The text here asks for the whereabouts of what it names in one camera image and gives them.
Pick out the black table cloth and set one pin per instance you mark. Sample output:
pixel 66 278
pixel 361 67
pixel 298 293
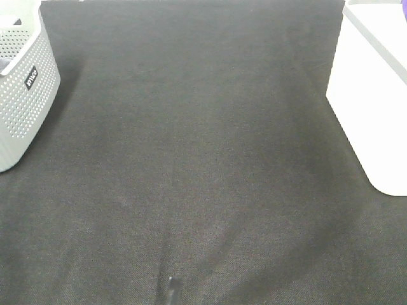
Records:
pixel 193 140

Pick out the white storage bin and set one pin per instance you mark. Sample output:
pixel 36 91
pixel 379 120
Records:
pixel 367 89

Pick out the grey perforated basket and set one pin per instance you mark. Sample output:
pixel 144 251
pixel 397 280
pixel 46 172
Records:
pixel 29 78

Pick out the purple towel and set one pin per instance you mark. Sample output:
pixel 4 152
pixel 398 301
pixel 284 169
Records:
pixel 404 7

